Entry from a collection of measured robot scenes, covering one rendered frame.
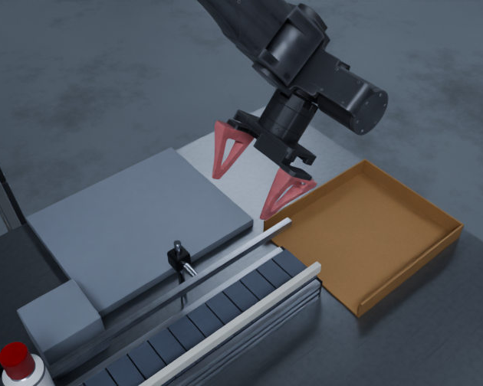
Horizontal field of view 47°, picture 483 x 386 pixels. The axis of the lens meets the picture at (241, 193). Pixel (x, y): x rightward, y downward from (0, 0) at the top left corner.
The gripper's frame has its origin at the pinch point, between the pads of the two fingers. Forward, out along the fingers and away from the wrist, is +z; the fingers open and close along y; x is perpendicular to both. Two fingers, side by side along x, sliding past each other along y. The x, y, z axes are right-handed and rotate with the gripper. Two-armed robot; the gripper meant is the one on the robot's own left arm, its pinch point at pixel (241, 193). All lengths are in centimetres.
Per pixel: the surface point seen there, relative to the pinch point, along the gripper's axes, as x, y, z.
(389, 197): 57, -5, -3
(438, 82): 243, -88, -45
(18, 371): -18.8, -1.8, 28.9
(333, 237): 43.6, -4.6, 8.4
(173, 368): 4.9, 2.3, 29.4
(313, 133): 61, -31, -5
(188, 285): 9.0, -5.6, 20.2
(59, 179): 92, -150, 79
